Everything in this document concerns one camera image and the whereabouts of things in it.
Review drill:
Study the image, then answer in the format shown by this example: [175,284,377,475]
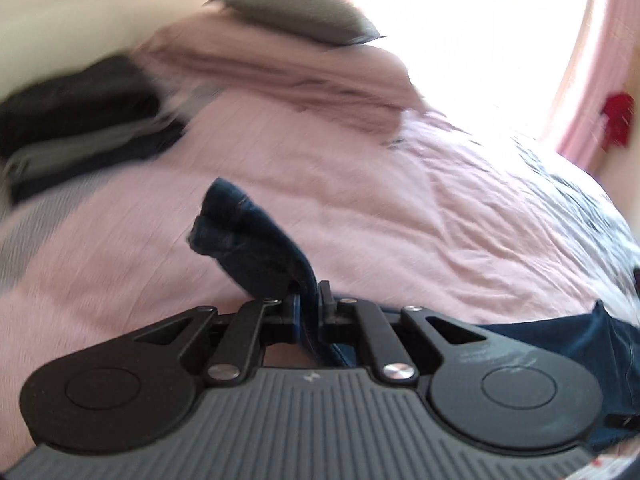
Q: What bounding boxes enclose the folded black pants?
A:
[0,54,162,158]

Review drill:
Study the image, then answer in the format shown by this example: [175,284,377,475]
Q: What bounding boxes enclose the folded pink quilt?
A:
[131,14,417,137]

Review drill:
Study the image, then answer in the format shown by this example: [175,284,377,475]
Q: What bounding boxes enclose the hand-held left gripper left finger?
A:
[134,294,304,387]

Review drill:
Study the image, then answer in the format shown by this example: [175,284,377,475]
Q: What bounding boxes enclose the red object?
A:
[600,91,636,152]

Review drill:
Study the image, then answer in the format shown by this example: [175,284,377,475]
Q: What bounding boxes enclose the pink patterned bedspread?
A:
[0,85,640,463]

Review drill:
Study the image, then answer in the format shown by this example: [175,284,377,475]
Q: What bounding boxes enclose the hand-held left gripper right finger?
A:
[317,280,490,387]

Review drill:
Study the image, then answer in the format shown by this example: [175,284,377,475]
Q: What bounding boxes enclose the folded grey pants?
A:
[4,119,177,183]

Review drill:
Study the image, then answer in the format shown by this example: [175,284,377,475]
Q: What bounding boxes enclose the grey pillow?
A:
[202,0,387,47]

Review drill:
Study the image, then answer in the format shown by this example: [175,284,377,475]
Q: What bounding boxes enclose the blue denim pants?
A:
[188,177,640,456]

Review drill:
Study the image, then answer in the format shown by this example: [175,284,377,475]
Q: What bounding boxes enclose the pink curtain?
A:
[249,0,640,167]

